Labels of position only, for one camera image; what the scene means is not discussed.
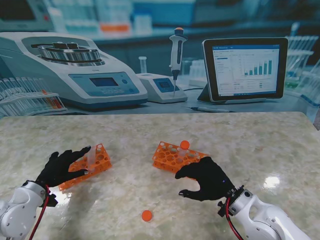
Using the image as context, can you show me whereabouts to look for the red left arm cable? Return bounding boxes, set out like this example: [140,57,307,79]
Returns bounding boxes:
[28,184,51,240]

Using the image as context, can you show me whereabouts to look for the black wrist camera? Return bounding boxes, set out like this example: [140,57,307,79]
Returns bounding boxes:
[43,193,59,208]
[216,201,229,218]

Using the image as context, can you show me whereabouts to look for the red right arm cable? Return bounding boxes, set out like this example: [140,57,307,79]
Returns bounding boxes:
[225,197,245,240]

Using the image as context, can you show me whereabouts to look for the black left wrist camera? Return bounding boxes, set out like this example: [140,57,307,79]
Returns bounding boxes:
[43,193,59,208]

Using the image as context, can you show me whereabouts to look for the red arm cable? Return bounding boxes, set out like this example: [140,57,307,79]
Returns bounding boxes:
[28,184,51,240]
[225,197,245,240]

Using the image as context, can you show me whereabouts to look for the orange test tube rack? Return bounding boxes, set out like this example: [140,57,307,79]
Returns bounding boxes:
[151,141,210,181]
[58,143,113,192]

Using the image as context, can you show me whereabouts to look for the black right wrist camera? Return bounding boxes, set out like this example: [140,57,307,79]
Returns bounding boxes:
[216,201,229,218]

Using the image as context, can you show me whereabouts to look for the printed laboratory backdrop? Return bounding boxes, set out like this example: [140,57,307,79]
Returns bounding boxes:
[0,0,320,131]

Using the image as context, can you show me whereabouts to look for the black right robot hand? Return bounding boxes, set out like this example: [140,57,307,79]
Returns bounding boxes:
[174,156,237,202]

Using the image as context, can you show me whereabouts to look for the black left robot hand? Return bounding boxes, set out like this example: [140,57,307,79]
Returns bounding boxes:
[34,146,92,188]

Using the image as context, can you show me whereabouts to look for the clear plastic test tube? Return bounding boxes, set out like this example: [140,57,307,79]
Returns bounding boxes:
[84,146,99,173]
[177,147,190,163]

